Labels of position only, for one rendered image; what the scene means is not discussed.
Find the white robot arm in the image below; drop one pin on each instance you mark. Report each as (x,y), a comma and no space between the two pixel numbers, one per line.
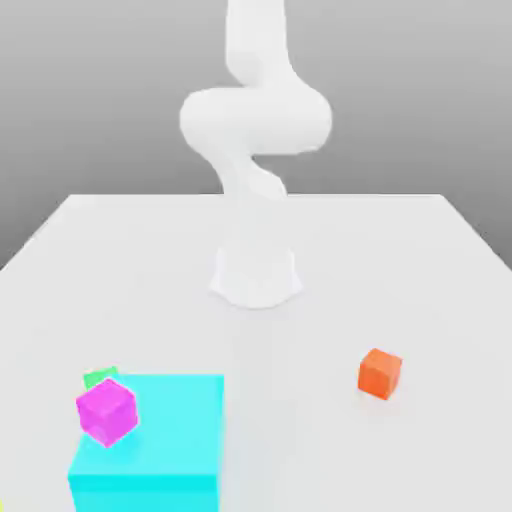
(256,116)

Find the small orange cube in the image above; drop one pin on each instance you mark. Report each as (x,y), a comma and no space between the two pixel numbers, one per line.
(379,374)

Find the small green cube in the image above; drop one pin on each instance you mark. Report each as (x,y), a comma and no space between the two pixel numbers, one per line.
(96,377)

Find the small magenta cube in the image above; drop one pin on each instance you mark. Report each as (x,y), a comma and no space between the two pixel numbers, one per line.
(107,412)

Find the large cyan box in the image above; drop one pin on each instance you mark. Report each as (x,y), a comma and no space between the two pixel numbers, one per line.
(168,440)

